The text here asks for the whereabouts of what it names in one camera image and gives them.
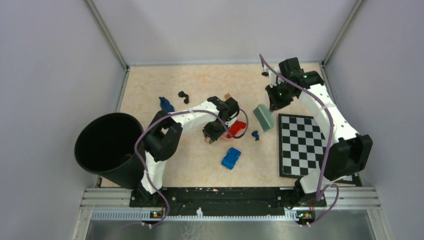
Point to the green plastic hand brush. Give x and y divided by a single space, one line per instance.
264 117

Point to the red paper scrap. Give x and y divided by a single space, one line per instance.
237 128

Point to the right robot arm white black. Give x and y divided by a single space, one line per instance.
346 151

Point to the small black paper scrap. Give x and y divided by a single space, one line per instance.
185 97

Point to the black round trash bin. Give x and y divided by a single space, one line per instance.
105 147

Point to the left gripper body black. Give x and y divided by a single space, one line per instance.
214 130

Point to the small blue paper scrap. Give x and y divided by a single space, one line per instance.
256 135

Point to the pink plastic dustpan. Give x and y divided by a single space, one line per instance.
226 136

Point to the blue toy car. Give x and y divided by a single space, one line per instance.
231 158

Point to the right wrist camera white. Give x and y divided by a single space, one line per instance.
274 79

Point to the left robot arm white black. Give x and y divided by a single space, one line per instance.
160 140

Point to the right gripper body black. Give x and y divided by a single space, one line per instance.
280 96

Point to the black white checkerboard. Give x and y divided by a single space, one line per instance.
301 145

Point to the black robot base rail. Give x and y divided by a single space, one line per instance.
220 201

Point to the large dark blue paper scrap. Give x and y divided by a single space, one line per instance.
166 105

